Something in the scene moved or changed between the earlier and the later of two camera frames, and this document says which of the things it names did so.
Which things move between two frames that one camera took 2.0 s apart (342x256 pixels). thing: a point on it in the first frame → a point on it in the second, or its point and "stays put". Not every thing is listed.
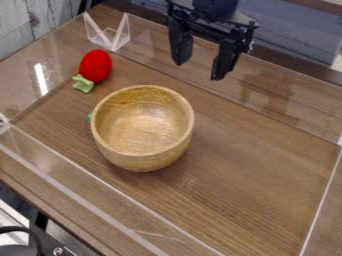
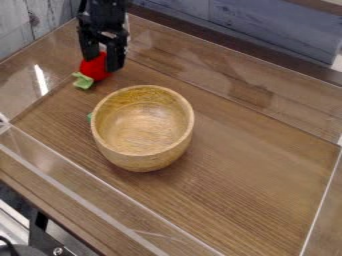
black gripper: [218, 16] → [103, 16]
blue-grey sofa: [303, 26] stays put
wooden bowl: [142, 126] stays put
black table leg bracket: [43, 243] stays put
